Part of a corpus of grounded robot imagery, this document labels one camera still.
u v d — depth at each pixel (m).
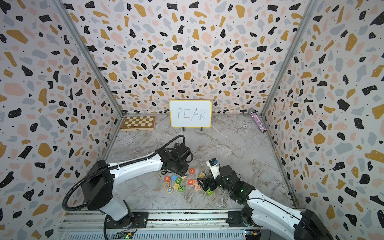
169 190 0.83
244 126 1.16
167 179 0.87
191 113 1.06
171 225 0.73
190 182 0.86
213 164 0.70
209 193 0.82
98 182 0.43
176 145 1.04
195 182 0.86
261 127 1.13
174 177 0.88
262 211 0.52
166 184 0.84
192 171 0.90
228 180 0.60
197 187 0.84
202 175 0.88
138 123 1.13
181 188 0.83
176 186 0.84
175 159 0.62
